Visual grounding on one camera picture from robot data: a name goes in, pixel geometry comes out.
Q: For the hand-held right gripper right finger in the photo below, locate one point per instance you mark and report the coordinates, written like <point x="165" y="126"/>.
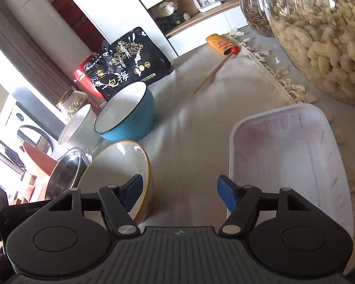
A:
<point x="227" y="195"/>

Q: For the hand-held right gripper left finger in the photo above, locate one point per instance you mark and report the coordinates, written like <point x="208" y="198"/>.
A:
<point x="133" y="193"/>

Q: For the yellow-rimmed bowl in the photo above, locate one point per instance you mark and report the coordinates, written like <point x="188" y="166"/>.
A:
<point x="115" y="165"/>

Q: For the steel bowl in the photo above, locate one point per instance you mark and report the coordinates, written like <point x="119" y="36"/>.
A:
<point x="62" y="174"/>

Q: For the blue bowl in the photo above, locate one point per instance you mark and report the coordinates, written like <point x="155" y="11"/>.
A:
<point x="136" y="118"/>

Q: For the white floral bowl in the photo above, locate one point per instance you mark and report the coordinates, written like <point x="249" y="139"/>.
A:
<point x="77" y="124"/>

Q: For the orange plastic stool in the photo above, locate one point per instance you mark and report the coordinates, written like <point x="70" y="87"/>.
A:
<point x="38" y="159"/>

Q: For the white tablecloth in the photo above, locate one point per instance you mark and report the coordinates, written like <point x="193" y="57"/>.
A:
<point x="189" y="124"/>

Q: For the gold-lidded glass jar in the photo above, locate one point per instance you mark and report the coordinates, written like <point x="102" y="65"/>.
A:
<point x="74" y="103"/>

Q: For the wooden chopstick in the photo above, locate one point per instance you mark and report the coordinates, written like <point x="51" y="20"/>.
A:
<point x="210" y="75"/>

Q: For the red vase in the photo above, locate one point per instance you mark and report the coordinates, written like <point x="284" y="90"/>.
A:
<point x="79" y="75"/>

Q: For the black snack bag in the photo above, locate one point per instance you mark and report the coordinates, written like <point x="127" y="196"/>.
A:
<point x="127" y="62"/>

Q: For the cream tasseled table runner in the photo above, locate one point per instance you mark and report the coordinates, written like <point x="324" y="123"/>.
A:
<point x="284" y="65"/>

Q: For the beige curtain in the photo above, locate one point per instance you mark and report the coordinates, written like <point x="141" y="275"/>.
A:
<point x="23" y="65"/>

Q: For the orange stick tool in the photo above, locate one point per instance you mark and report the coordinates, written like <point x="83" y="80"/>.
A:
<point x="219" y="43"/>

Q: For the glass jar of sunflower seeds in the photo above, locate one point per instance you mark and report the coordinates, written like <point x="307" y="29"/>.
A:
<point x="256" y="11"/>

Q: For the shell ornament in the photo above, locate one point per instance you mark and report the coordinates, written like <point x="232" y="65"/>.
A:
<point x="167" y="9"/>

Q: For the glass jar of peanuts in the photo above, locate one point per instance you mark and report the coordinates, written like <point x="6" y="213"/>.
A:
<point x="328" y="35"/>

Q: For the white and wood wall cabinet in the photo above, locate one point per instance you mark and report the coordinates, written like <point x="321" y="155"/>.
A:
<point x="195" y="29"/>

